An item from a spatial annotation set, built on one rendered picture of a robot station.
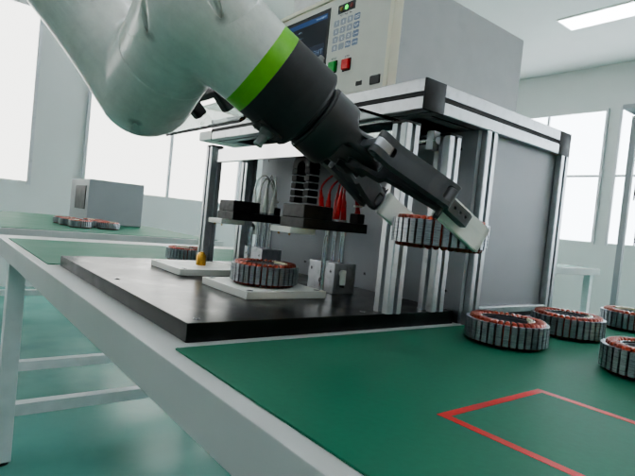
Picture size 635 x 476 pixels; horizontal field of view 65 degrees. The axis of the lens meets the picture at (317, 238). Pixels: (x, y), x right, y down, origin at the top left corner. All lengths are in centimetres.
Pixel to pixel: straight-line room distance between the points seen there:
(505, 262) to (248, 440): 68
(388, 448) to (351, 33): 76
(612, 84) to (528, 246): 677
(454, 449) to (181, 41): 39
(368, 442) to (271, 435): 6
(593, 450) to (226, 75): 42
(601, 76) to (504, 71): 671
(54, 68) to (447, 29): 490
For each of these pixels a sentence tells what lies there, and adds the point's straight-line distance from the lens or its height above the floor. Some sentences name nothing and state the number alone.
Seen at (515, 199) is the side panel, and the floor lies 97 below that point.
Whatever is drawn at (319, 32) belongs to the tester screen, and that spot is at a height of 126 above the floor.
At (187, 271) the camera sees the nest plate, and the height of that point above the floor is 78.
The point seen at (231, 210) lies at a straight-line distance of 104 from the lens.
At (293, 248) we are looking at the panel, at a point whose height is 82.
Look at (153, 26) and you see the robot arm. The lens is 49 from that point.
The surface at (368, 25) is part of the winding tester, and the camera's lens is 94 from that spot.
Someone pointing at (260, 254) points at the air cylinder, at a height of 81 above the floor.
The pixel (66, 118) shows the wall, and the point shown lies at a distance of 558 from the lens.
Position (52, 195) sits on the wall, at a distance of 551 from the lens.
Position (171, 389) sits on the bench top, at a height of 72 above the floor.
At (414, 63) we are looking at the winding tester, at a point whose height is 118.
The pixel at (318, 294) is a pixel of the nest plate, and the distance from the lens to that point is 82.
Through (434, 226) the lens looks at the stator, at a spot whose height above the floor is 90.
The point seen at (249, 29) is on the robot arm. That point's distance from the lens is 48.
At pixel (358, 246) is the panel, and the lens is 103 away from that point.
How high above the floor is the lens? 89
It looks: 2 degrees down
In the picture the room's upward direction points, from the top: 6 degrees clockwise
